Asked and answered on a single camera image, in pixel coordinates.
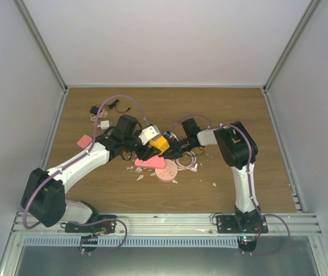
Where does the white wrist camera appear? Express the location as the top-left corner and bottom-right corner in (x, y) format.
(139, 125), (161, 145)
(163, 131), (177, 143)

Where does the slotted grey cable duct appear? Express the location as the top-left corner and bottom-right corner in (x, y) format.
(24, 235), (238, 249)

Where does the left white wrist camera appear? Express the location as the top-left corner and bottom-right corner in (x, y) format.
(139, 125), (161, 145)

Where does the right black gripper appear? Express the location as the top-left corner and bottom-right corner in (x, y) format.
(159, 138), (196, 159)

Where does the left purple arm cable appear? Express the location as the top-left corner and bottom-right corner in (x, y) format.
(22, 94), (150, 256)

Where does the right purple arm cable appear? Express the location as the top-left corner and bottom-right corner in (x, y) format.
(172, 114), (291, 256)

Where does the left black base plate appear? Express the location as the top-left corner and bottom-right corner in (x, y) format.
(60, 214), (117, 235)

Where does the pink plug adapter block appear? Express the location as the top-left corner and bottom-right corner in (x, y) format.
(77, 135), (92, 149)

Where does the pink triangular power socket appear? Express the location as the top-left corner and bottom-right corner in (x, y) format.
(134, 156), (166, 169)

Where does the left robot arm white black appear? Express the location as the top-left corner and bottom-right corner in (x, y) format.
(21, 114), (161, 232)

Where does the pink usb cable bundle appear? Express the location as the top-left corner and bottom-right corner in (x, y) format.
(90, 110), (109, 129)

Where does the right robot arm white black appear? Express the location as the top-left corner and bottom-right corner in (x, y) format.
(163, 118), (261, 233)

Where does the black power adapter with cable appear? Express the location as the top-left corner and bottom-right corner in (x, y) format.
(90, 99), (131, 115)

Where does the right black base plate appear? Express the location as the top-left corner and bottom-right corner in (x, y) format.
(213, 214), (269, 234)

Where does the yellow cube socket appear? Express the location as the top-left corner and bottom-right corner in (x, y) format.
(149, 136), (170, 155)

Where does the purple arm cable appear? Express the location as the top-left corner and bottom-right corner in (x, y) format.
(172, 114), (291, 256)
(22, 94), (150, 256)

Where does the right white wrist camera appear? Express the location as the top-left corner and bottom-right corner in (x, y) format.
(163, 131), (177, 143)

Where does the white usb charger plug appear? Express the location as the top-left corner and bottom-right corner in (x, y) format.
(99, 120), (112, 130)

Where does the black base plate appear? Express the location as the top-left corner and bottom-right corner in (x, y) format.
(213, 214), (269, 234)
(60, 214), (117, 235)

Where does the round pink power strip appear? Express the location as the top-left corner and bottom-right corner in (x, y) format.
(155, 151), (202, 183)

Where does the aluminium front rail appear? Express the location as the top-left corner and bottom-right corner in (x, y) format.
(11, 213), (322, 236)

